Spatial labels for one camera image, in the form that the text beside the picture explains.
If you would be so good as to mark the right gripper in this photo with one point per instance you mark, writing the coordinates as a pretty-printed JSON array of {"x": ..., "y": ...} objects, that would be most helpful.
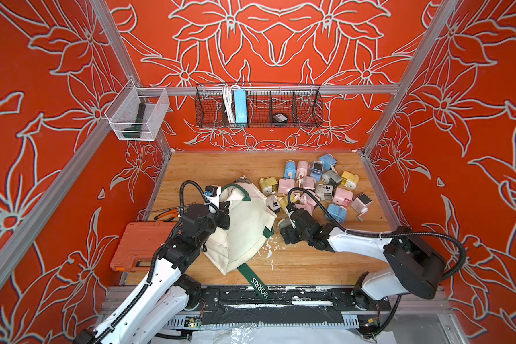
[{"x": 289, "y": 232}]

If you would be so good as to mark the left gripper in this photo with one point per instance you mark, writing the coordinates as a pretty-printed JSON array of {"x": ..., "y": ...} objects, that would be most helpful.
[{"x": 222, "y": 215}]

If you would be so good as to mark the white canvas tote bag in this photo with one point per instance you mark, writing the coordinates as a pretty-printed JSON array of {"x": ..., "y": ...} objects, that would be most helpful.
[{"x": 251, "y": 225}]

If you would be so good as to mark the blue crank pencil sharpener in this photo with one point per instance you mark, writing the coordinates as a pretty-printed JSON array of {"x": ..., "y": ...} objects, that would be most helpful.
[{"x": 334, "y": 211}]

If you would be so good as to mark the pink square pencil sharpener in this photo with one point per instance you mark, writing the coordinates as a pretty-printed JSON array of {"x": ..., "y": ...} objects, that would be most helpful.
[{"x": 285, "y": 185}]

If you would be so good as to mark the pale pink sharpener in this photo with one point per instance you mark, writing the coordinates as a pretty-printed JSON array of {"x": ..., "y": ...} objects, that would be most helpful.
[{"x": 342, "y": 197}]

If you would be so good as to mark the blue pencil sharpener pink cap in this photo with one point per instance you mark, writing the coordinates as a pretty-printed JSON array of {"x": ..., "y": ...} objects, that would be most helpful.
[{"x": 290, "y": 170}]

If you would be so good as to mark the white round pencil sharpener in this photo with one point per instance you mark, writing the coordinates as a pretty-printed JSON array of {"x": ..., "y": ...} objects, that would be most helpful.
[{"x": 331, "y": 178}]

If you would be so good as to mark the light blue small sharpener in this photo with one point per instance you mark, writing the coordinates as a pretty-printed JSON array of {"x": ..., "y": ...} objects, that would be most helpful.
[{"x": 316, "y": 170}]

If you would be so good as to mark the pink black-top pencil sharpener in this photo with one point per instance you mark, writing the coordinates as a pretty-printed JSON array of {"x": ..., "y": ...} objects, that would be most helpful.
[{"x": 361, "y": 205}]

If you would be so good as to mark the yellow white pencil sharpener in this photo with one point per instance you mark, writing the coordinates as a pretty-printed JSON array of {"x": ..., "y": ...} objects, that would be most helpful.
[{"x": 350, "y": 180}]

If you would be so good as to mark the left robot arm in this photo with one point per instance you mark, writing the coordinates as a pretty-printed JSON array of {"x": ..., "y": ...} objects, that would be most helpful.
[{"x": 166, "y": 289}]

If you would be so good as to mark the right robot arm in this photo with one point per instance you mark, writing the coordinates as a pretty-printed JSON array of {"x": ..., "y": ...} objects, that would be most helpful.
[{"x": 414, "y": 266}]

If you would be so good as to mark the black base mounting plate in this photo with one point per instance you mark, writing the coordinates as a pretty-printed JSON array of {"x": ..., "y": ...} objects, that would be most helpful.
[{"x": 215, "y": 297}]

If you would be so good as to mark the red plastic tool case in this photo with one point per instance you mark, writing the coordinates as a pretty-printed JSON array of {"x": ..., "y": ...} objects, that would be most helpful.
[{"x": 139, "y": 242}]

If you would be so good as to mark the small black item in basket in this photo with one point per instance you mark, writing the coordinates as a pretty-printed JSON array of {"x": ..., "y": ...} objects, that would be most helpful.
[{"x": 279, "y": 119}]

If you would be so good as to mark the light blue box in basket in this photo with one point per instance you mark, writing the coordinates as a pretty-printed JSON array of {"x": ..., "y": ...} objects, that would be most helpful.
[{"x": 240, "y": 105}]

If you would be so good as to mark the dark green tool in bin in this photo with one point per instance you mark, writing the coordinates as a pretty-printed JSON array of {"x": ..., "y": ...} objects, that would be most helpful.
[{"x": 135, "y": 130}]

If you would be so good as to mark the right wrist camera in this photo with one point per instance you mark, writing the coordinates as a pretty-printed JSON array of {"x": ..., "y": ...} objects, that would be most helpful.
[{"x": 290, "y": 208}]

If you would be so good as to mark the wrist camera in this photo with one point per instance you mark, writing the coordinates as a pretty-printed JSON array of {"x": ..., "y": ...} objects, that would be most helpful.
[
  {"x": 212, "y": 195},
  {"x": 290, "y": 208}
]

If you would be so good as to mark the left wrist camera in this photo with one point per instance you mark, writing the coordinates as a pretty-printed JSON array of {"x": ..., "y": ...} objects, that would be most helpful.
[{"x": 212, "y": 195}]

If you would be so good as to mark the black wire wall basket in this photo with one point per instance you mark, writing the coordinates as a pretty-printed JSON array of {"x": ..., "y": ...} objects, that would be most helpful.
[{"x": 301, "y": 103}]

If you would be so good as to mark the clear plastic wall bin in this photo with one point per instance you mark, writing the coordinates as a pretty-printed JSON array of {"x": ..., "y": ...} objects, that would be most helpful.
[{"x": 123, "y": 110}]

